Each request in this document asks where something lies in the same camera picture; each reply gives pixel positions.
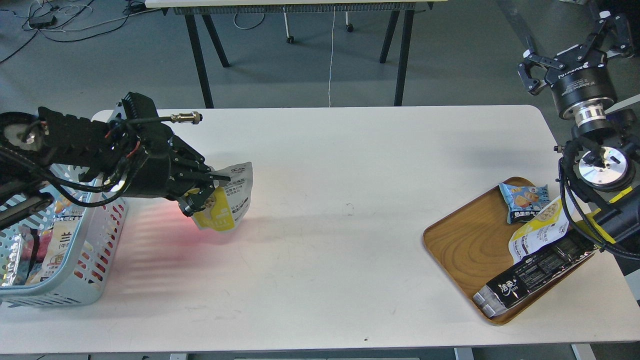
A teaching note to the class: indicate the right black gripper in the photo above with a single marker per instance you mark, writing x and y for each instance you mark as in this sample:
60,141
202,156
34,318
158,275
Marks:
582,90

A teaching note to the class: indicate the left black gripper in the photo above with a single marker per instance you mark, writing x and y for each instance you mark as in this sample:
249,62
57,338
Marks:
148,160

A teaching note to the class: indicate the yellow white snack pouch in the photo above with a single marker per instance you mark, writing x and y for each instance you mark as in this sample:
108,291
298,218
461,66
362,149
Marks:
228,204
546,227

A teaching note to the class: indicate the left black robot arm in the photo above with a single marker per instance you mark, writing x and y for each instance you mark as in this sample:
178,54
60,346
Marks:
61,150

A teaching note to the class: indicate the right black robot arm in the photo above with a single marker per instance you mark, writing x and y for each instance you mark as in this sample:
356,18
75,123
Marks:
601,161

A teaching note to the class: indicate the light blue plastic basket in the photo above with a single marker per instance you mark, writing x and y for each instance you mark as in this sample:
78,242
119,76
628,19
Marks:
81,278

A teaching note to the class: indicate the blue snack packet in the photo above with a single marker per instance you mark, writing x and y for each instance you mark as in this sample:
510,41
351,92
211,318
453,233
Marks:
523,202

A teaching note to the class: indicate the yellow cartoon face snack packet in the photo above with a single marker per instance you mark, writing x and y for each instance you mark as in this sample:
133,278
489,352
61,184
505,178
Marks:
617,223

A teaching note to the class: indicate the black long snack package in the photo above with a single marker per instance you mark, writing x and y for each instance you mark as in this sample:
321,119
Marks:
531,274

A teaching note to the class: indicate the wooden tray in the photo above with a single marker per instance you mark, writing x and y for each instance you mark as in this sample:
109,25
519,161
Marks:
471,246

